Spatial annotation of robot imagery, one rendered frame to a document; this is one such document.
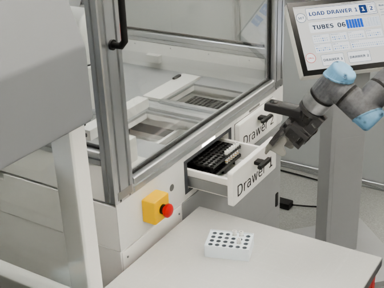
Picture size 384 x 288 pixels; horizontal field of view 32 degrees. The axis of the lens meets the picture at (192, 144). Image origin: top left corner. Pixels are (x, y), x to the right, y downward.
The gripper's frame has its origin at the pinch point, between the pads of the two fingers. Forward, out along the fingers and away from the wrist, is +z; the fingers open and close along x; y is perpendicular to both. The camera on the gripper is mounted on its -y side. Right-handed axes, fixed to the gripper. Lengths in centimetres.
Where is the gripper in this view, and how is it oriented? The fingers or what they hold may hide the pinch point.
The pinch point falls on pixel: (268, 146)
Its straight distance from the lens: 200.4
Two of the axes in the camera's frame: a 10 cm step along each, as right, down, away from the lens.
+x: 5.3, -3.8, 7.6
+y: 7.1, 6.8, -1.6
